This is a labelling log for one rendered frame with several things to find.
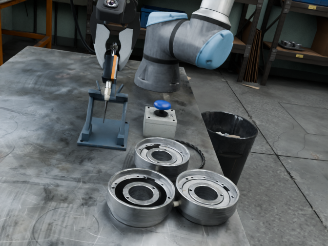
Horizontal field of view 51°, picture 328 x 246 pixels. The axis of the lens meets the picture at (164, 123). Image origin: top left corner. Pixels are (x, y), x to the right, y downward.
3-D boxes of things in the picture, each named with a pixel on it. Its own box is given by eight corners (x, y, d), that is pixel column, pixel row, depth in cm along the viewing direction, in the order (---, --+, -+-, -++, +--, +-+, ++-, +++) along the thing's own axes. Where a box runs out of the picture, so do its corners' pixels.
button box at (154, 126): (174, 139, 78) (177, 120, 76) (143, 136, 77) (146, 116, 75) (171, 124, 85) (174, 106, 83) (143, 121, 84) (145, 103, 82)
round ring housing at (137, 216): (157, 240, 49) (162, 217, 47) (92, 215, 51) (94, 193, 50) (178, 200, 58) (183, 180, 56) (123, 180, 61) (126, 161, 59)
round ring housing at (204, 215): (210, 183, 64) (215, 165, 62) (246, 220, 56) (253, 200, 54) (161, 193, 59) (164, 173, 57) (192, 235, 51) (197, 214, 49)
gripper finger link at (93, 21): (110, 46, 69) (119, 2, 66) (109, 48, 67) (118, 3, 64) (87, 40, 68) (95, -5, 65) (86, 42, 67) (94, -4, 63)
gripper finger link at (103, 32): (107, 63, 75) (116, 21, 71) (103, 71, 69) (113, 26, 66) (92, 59, 74) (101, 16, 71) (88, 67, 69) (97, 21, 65)
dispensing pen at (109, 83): (95, 119, 65) (107, 37, 68) (96, 123, 69) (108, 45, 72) (106, 121, 65) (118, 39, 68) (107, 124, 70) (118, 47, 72)
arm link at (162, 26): (158, 48, 115) (164, 6, 109) (191, 59, 108) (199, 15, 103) (134, 51, 106) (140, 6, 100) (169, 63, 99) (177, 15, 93)
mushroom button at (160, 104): (168, 126, 78) (172, 106, 76) (151, 124, 77) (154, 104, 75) (167, 119, 81) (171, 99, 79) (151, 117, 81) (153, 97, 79)
